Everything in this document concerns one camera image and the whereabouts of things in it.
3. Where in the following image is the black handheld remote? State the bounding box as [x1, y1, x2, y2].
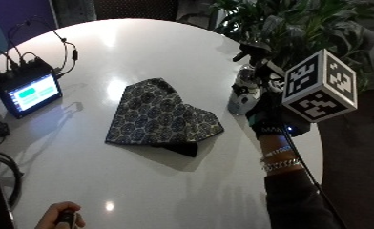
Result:
[54, 209, 79, 229]

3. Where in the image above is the green leafy plant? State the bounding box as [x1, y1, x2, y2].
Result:
[204, 0, 374, 94]

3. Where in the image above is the white marker cube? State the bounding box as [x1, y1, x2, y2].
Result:
[281, 48, 359, 124]

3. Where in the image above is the blue patterned cloth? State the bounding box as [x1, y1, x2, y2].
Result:
[104, 77, 225, 158]

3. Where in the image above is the dark chair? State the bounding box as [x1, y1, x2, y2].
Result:
[92, 0, 181, 23]

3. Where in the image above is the small black adapter plug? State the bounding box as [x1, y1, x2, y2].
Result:
[0, 121, 12, 138]

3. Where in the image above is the small black touchscreen monitor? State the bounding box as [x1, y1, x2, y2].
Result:
[0, 57, 65, 120]

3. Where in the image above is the grey palm camera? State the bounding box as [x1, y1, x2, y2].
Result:
[226, 64, 261, 116]

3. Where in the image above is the thick black looped cable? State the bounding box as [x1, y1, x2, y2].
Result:
[0, 117, 26, 211]

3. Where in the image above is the thin silver bracelet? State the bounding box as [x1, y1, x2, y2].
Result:
[259, 145, 295, 162]

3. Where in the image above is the chunky silver chain bracelet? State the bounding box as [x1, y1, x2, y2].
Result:
[261, 158, 302, 174]

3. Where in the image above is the black glove cable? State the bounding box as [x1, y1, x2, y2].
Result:
[285, 126, 350, 229]

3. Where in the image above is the black cable with ferrite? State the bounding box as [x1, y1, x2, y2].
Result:
[6, 16, 80, 78]

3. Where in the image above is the black monitor cable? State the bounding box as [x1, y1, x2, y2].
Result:
[0, 45, 20, 72]

